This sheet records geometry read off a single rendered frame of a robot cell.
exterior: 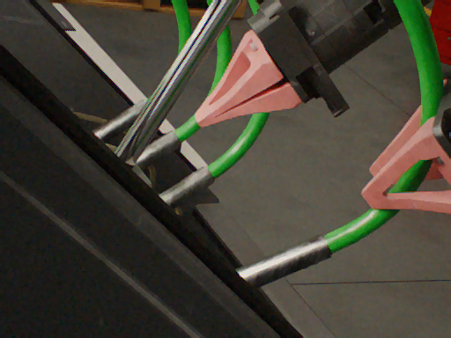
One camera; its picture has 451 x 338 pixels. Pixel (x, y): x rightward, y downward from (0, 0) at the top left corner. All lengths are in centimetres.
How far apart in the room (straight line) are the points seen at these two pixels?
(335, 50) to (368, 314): 220
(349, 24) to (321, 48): 3
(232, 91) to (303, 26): 7
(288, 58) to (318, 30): 3
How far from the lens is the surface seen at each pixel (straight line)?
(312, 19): 65
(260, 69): 64
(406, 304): 292
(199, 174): 79
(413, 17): 56
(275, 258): 62
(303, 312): 93
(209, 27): 28
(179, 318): 29
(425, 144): 55
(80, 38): 155
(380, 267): 309
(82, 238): 26
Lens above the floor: 144
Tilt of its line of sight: 25 degrees down
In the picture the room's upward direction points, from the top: 11 degrees clockwise
